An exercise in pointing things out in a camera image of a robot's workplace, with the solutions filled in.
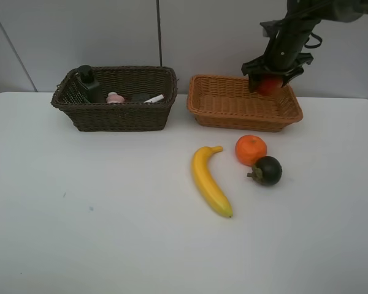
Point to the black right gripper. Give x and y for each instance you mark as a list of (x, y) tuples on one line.
[(283, 55)]

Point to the pink bottle white cap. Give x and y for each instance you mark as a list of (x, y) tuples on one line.
[(114, 98)]

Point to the orange wicker basket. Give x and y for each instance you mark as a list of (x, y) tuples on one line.
[(226, 102)]

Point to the orange mandarin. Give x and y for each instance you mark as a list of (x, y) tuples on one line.
[(249, 149)]

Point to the black plastic bottle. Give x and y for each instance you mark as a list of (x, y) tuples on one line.
[(89, 85)]

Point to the black whiteboard eraser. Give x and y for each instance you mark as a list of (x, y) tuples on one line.
[(140, 98)]

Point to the red pomegranate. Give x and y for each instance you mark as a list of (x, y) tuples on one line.
[(269, 85)]

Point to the white marker pink cap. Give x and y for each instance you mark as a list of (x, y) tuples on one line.
[(154, 99)]

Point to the dark purple mangosteen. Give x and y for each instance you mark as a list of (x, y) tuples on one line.
[(266, 171)]

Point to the yellow banana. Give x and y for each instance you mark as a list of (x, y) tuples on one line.
[(205, 183)]

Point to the dark brown wicker basket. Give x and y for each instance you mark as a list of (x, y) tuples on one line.
[(125, 117)]

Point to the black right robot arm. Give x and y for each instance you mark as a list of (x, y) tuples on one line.
[(317, 11)]

